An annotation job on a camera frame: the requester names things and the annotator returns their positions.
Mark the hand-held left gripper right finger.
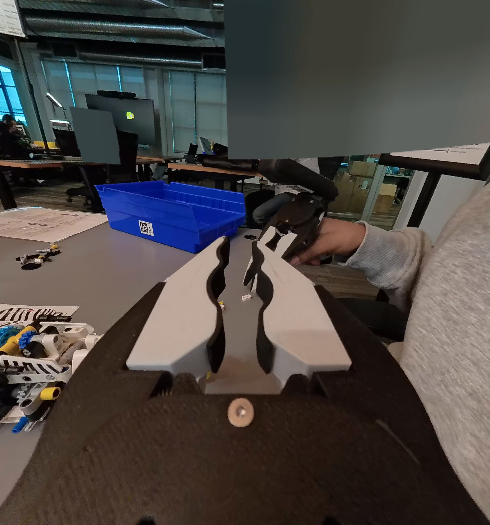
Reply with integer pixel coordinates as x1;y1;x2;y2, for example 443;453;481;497
251;241;353;391

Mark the person's right forearm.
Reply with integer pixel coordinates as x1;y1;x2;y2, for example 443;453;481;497
339;223;435;297

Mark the black office chair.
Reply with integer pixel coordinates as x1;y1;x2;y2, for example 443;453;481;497
66;162;106;206

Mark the person's grey sweater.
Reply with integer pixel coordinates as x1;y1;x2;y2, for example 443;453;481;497
386;172;490;525

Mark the lego instruction booklet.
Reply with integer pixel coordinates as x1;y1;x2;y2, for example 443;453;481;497
0;206;108;243

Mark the black television screen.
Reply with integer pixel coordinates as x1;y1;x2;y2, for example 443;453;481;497
85;94;156;147

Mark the black metal frame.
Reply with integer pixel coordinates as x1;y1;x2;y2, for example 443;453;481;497
378;141;490;229

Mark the pile of small lego pieces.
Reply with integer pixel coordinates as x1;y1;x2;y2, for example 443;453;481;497
15;244;62;271

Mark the zebra sticker sheet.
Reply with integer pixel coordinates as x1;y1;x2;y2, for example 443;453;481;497
0;303;80;331

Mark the white paper sign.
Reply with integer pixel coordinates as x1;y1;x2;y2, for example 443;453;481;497
0;0;27;38

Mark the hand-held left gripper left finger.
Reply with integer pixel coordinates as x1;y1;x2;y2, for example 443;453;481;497
126;236;230;386

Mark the zebra striped lego model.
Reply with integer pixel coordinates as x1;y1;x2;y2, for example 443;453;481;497
0;316;104;434

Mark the person's right hand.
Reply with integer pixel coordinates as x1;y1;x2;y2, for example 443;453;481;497
290;217;367;267

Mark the blue plastic bin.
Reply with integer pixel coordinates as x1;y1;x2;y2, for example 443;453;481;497
94;180;246;254

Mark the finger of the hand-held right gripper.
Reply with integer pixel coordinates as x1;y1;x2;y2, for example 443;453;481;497
243;224;286;287
271;231;301;261

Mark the black sign pole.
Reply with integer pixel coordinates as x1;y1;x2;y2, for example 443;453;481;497
13;37;51;158

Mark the wooden desk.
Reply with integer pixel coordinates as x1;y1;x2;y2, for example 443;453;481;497
0;157;82;211
168;161;266;181

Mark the black chair armrest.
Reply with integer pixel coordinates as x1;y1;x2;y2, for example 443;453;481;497
258;158;339;202

